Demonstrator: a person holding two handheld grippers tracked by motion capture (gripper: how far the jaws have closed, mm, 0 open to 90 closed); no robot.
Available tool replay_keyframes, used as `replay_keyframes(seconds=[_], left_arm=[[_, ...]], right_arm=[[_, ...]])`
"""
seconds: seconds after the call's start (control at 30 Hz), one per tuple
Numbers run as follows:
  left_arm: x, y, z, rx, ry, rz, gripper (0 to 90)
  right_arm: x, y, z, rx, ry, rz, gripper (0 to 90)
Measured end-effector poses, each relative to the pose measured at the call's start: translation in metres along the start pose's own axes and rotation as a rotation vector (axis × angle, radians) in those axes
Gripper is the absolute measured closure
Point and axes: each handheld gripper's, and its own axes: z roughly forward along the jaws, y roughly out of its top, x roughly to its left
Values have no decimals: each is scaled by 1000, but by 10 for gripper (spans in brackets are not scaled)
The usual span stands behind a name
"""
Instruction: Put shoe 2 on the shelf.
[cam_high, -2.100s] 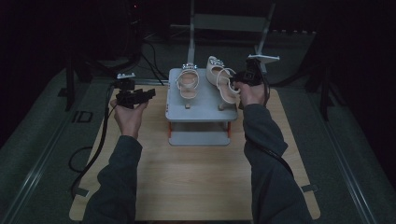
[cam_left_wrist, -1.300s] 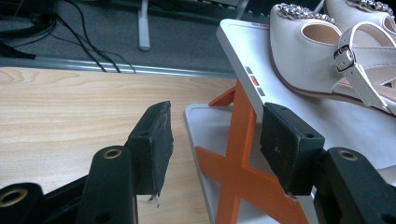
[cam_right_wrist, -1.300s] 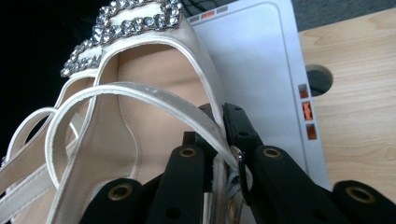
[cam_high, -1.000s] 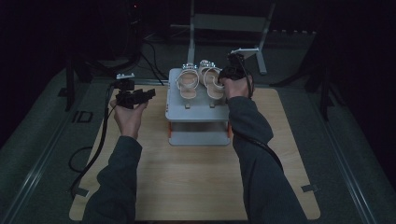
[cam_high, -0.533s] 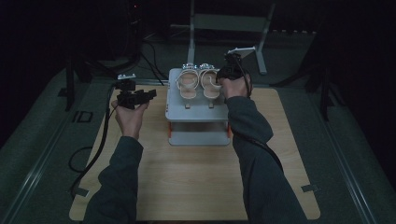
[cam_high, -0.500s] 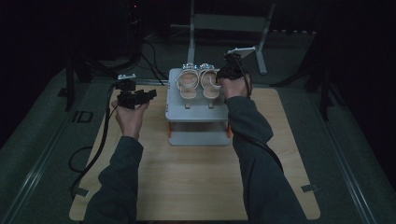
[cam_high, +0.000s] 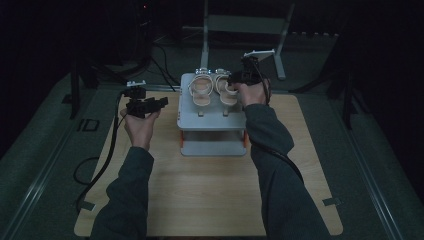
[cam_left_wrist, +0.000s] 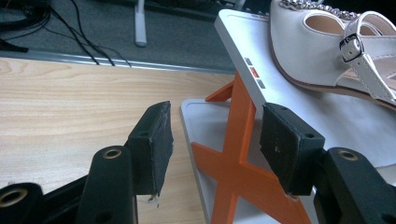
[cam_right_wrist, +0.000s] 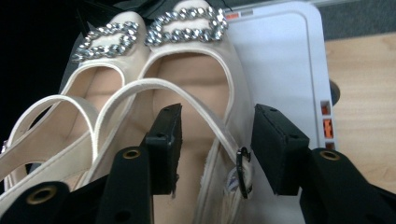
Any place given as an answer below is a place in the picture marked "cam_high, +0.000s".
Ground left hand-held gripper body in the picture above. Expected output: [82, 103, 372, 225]
[121, 79, 158, 120]

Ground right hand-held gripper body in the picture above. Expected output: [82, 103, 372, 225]
[235, 48, 276, 86]

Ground white strappy sandal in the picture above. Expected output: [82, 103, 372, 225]
[213, 67, 240, 107]
[187, 67, 215, 108]

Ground person's left hand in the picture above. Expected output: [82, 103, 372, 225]
[119, 107, 162, 152]

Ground person's right hand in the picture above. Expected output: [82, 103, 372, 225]
[232, 78, 273, 108]

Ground grey metal stand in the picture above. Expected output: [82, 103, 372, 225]
[199, 0, 296, 81]

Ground black stand leg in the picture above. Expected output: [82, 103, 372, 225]
[68, 58, 99, 120]
[289, 64, 355, 132]

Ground power strip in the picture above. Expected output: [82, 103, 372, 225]
[289, 31, 340, 38]

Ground grey tape piece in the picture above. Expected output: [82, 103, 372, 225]
[321, 196, 343, 207]
[79, 199, 97, 212]

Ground black floor cables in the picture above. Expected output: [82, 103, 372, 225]
[93, 39, 183, 93]

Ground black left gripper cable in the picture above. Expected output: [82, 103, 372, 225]
[72, 91, 125, 214]

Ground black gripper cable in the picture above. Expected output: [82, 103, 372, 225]
[72, 91, 125, 214]
[249, 61, 305, 184]

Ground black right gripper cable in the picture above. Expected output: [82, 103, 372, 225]
[249, 61, 305, 184]

